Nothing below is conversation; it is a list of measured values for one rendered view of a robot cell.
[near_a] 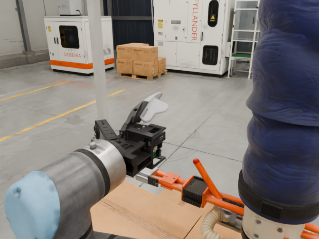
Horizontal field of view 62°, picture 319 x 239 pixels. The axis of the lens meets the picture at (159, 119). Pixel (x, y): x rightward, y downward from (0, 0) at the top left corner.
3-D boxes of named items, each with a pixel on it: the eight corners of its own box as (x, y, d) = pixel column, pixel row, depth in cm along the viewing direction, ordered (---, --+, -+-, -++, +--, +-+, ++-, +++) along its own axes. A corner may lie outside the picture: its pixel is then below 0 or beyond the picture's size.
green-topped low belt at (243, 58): (274, 78, 783) (277, 56, 759) (271, 81, 741) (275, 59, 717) (232, 73, 838) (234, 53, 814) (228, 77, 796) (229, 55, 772)
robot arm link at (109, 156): (74, 187, 47) (67, 139, 44) (94, 174, 51) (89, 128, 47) (112, 205, 43) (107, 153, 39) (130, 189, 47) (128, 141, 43)
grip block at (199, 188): (213, 194, 95) (214, 180, 93) (202, 210, 88) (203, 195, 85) (192, 186, 99) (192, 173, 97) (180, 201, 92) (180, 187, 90)
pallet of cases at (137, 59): (167, 74, 831) (167, 44, 797) (151, 81, 748) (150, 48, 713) (135, 70, 885) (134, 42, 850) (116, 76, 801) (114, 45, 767)
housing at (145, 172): (159, 177, 105) (159, 167, 103) (149, 186, 100) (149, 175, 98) (145, 171, 109) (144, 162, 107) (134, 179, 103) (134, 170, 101)
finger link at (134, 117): (154, 110, 58) (136, 143, 55) (147, 109, 59) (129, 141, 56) (146, 97, 55) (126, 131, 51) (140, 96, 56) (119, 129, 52)
